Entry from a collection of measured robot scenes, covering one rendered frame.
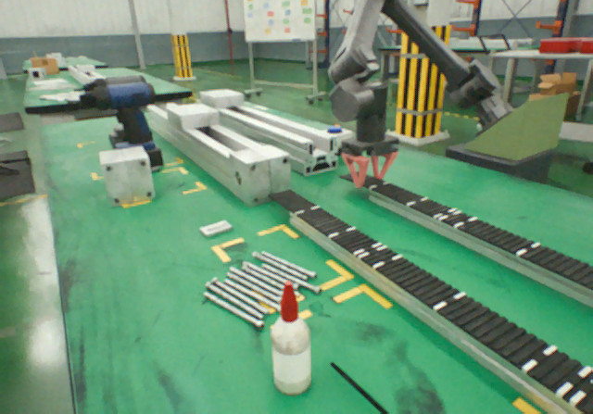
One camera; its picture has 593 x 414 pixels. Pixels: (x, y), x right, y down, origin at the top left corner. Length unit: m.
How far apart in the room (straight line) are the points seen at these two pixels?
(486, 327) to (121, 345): 0.40
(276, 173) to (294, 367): 0.48
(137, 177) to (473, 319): 0.68
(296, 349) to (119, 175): 0.60
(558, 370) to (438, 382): 0.10
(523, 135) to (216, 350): 0.92
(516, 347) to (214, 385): 0.30
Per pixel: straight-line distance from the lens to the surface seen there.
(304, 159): 0.94
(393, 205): 0.78
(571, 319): 0.59
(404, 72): 4.27
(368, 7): 1.01
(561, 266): 0.63
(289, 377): 0.41
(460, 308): 0.50
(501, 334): 0.48
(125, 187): 0.89
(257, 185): 0.79
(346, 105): 0.71
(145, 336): 0.53
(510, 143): 1.15
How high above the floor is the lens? 1.11
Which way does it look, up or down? 22 degrees down
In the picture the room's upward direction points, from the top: 2 degrees counter-clockwise
